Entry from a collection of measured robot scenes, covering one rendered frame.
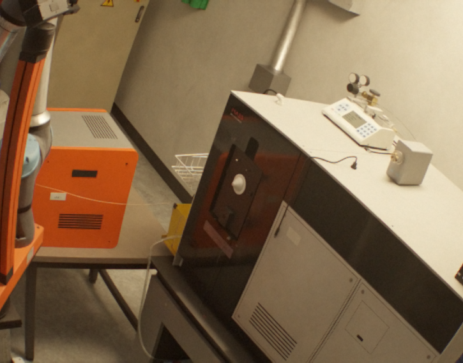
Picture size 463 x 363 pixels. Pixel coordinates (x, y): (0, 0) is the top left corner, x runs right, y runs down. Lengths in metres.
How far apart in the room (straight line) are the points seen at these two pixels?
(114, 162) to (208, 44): 2.28
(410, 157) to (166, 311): 1.08
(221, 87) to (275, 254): 2.38
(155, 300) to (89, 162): 0.61
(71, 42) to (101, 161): 2.81
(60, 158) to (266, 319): 0.87
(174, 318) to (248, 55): 2.13
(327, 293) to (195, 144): 2.75
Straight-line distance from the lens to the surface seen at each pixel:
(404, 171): 1.85
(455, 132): 2.75
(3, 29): 1.17
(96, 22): 4.88
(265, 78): 3.56
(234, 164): 2.05
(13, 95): 1.00
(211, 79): 4.24
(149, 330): 2.47
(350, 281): 1.65
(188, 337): 2.20
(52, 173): 2.10
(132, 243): 2.47
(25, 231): 1.31
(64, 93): 5.04
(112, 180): 2.21
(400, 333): 1.54
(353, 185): 1.69
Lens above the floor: 2.02
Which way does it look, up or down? 23 degrees down
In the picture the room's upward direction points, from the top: 20 degrees clockwise
